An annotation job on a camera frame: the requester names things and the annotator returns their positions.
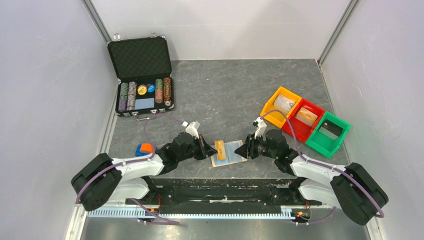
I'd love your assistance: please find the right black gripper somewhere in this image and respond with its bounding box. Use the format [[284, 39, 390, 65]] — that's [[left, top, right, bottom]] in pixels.
[[234, 132, 278, 160]]

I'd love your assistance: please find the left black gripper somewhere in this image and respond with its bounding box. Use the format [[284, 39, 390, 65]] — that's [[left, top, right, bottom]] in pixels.
[[177, 134, 218, 162]]

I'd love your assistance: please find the beige leather card holder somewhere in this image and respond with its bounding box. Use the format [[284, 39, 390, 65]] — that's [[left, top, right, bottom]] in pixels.
[[210, 140, 247, 168]]

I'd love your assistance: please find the orange gold credit card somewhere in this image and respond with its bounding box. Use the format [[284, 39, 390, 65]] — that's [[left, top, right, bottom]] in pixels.
[[214, 140, 227, 161]]

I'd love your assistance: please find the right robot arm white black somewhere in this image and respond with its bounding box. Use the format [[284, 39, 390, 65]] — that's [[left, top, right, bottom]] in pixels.
[[234, 129, 389, 226]]

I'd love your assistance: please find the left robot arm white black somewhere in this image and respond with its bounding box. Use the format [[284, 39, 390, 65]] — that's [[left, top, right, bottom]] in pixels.
[[70, 132, 217, 212]]

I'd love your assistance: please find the card deck in yellow bin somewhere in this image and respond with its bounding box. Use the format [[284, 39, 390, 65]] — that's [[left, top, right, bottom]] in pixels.
[[273, 94, 295, 114]]

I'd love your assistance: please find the card deck in red bin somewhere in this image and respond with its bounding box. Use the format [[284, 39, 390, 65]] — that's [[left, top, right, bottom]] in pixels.
[[295, 107, 318, 127]]

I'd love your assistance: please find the blue playing card deck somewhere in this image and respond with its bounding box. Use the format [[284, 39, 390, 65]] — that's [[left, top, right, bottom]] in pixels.
[[134, 98, 155, 110]]

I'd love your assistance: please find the card deck in green bin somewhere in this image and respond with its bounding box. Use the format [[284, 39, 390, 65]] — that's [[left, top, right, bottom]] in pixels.
[[318, 120, 343, 141]]

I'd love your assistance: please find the yellow plastic bin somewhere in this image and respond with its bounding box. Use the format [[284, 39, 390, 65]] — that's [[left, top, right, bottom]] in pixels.
[[260, 86, 302, 129]]

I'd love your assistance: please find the orange blue toy block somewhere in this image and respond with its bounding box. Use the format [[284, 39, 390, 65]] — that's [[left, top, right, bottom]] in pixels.
[[134, 143, 156, 157]]

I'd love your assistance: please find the red plastic bin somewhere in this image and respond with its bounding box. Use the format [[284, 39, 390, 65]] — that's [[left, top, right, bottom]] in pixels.
[[288, 98, 326, 143]]

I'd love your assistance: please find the green orange chip stack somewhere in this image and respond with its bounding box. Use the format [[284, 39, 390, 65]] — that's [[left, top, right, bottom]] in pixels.
[[155, 78, 164, 104]]

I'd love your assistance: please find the brown orange chip stack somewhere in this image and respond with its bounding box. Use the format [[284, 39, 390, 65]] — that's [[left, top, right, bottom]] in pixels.
[[163, 77, 172, 107]]

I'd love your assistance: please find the blue dealer button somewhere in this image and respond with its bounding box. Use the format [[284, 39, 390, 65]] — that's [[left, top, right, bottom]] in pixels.
[[147, 84, 156, 93]]

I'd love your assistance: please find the green plastic bin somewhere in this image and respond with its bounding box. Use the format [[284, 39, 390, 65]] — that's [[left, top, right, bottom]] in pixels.
[[305, 111, 351, 159]]

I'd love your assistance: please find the yellow dealer button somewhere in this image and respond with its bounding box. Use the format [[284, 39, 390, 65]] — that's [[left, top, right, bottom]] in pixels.
[[137, 84, 148, 96]]

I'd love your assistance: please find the green purple chip stack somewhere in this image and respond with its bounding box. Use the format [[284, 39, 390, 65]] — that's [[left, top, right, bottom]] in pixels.
[[118, 82, 129, 112]]

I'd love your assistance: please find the grey purple chip stack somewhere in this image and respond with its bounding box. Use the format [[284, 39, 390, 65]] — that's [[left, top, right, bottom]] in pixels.
[[126, 81, 137, 111]]

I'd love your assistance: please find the black poker chip case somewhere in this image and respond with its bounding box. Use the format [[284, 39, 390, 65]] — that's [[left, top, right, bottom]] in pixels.
[[107, 35, 175, 117]]

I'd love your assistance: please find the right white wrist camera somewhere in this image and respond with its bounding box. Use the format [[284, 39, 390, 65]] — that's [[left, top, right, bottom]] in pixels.
[[252, 117, 267, 139]]

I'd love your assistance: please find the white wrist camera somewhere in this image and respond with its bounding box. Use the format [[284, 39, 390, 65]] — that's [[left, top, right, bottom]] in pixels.
[[181, 121, 200, 139], [252, 117, 267, 139]]

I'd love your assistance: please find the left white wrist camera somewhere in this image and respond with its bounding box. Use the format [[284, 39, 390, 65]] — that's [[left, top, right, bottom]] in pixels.
[[181, 121, 200, 139]]

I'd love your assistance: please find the white slotted cable duct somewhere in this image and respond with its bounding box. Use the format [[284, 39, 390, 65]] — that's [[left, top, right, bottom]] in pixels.
[[87, 207, 295, 220]]

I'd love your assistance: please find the right aluminium frame post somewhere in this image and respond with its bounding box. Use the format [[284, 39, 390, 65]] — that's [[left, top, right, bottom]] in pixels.
[[316, 0, 360, 68]]

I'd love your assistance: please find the aluminium frame post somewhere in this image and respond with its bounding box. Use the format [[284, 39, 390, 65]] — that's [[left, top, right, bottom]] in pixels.
[[81, 0, 112, 43], [316, 0, 360, 68]]

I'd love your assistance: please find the left aluminium frame post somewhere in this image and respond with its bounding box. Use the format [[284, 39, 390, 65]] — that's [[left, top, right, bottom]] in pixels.
[[81, 0, 112, 43]]

